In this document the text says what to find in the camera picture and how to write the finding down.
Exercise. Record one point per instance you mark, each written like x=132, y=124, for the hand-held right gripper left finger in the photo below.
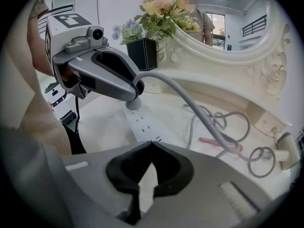
x=90, y=189

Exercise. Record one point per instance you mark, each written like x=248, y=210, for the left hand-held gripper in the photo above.
x=69, y=32

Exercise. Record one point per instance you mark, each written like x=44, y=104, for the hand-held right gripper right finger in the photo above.
x=209, y=186

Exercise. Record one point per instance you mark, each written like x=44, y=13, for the white power strip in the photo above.
x=145, y=125

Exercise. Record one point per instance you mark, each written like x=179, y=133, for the person's left forearm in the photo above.
x=39, y=46

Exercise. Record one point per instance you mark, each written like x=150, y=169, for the person's left hand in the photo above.
x=67, y=73

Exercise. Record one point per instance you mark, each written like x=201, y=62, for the black square vase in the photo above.
x=142, y=54

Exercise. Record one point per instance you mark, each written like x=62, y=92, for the red comb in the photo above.
x=209, y=140

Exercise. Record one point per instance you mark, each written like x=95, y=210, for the white machine with black band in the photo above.
x=69, y=108

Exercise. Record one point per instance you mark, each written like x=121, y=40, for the cream vanity table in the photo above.
x=166, y=117

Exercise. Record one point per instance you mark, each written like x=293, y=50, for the artificial flower bouquet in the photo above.
x=154, y=15

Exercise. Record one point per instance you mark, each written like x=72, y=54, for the person's beige shirt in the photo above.
x=26, y=98

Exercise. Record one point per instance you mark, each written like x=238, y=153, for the oval white-framed mirror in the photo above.
x=237, y=20

